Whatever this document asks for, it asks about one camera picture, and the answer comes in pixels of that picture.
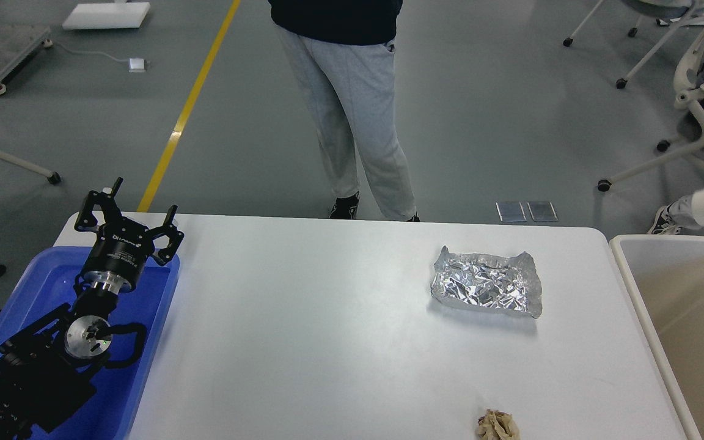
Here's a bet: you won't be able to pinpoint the white office chair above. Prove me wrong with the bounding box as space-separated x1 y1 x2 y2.
596 0 704 193

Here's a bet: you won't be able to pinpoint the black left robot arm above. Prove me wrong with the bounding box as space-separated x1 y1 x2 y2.
0 178 184 439

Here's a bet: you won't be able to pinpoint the blue plastic tray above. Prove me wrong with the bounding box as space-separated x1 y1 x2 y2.
0 246 181 440

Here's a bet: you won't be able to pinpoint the left metal floor plate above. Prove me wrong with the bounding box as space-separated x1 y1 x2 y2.
496 201 526 223

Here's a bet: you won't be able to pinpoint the grey wheeled platform cart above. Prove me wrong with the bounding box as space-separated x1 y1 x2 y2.
0 23 53 95

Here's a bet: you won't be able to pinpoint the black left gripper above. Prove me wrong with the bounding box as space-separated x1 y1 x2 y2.
73 177 185 292

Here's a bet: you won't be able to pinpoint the crumpled aluminium foil tray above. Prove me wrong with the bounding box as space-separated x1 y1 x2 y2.
430 247 544 318

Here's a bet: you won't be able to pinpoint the right metal floor plate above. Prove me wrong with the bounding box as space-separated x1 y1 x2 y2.
526 201 559 222

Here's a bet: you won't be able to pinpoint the white foam board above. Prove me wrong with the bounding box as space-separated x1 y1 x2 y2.
62 1 151 30

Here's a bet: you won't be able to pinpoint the metal floor plate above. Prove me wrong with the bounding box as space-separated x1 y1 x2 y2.
526 201 559 222
496 201 526 223

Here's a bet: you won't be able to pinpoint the beige plastic bin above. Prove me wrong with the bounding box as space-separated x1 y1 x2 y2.
610 235 704 439

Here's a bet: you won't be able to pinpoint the white power adapter with cable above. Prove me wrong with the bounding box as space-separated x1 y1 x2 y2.
41 39 149 73

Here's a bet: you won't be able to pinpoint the standing person grey trousers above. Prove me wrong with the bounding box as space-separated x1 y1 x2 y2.
270 1 419 222

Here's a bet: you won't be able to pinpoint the crumpled brown paper ball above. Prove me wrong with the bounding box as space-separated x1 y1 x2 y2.
475 409 522 439

